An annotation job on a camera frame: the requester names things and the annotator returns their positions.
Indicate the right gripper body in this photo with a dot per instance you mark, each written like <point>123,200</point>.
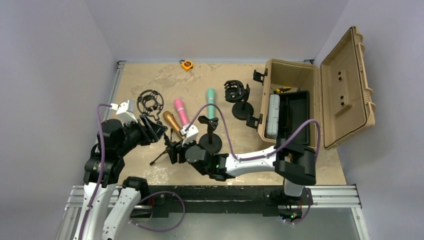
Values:
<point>178,148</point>

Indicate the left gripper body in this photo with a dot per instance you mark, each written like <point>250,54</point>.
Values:
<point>138,135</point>

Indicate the gold microphone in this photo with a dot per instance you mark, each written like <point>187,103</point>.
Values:
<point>171,120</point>

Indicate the black tripod microphone stand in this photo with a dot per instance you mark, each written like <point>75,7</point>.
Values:
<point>151,103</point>

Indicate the pink microphone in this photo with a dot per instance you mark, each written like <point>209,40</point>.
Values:
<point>181,110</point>

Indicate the mint green microphone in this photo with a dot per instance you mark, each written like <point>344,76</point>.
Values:
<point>211,95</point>

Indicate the black round-base stand with shockmount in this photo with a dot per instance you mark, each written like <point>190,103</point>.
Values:
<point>238,94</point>

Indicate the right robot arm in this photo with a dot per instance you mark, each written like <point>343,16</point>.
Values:
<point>295,162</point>

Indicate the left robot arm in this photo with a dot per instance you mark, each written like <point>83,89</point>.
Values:
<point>102,171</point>

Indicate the orange tape measure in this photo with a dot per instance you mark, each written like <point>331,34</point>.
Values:
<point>186,64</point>

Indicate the grey box in case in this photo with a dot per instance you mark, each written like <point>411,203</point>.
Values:
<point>272,120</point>

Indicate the yellow black tool in case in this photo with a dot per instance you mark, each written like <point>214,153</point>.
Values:
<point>281,90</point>

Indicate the black tray in case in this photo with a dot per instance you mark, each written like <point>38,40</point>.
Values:
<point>293,111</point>

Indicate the tan plastic case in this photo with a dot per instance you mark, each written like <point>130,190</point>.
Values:
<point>340,99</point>

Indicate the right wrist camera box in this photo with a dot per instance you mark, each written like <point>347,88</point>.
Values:
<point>190,133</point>

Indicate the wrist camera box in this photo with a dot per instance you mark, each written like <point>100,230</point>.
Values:
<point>125,111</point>
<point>190,133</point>

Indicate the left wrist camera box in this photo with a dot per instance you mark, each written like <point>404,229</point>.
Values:
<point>125,111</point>

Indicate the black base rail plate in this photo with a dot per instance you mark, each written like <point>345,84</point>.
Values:
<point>265,200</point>

